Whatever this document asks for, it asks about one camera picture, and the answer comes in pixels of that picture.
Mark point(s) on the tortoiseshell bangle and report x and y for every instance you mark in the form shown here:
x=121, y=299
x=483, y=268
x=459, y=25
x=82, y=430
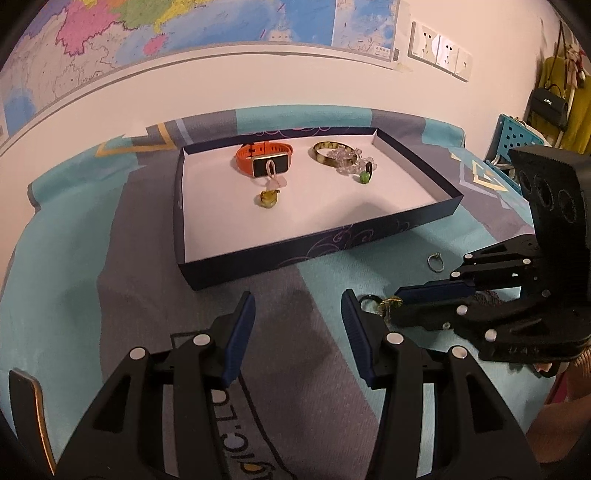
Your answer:
x=318, y=156

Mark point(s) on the white wall socket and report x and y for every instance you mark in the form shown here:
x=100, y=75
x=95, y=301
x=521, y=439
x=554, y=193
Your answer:
x=447, y=53
x=422, y=41
x=464, y=65

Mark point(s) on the yellow garment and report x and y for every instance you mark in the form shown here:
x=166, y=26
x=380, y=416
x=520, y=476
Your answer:
x=581, y=124

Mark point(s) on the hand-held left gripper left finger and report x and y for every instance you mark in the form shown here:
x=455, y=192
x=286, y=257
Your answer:
x=238, y=332

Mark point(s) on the colourful wall map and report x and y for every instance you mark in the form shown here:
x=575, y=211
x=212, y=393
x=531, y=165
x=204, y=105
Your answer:
x=138, y=37

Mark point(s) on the black smartphone with gold edge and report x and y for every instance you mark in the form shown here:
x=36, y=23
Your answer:
x=25, y=415

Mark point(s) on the teal perforated chair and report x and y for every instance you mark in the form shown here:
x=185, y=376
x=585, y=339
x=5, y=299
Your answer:
x=512, y=138

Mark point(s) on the orange smartwatch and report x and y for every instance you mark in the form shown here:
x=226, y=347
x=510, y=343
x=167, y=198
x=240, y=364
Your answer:
x=244, y=161

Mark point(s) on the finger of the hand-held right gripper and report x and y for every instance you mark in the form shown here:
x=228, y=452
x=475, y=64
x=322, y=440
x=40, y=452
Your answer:
x=425, y=316
x=434, y=290

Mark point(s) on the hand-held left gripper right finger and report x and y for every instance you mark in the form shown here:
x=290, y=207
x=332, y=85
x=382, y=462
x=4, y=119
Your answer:
x=355, y=332

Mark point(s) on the black handbag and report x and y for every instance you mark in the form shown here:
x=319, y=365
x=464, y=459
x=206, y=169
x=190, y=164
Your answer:
x=549, y=108

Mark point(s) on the dark blue shallow box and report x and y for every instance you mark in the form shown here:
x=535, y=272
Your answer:
x=314, y=207

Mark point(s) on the person's right hand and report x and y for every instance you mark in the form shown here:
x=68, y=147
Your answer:
x=575, y=383

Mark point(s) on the pink charm with loop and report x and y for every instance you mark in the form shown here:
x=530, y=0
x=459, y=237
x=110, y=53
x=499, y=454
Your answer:
x=277, y=182

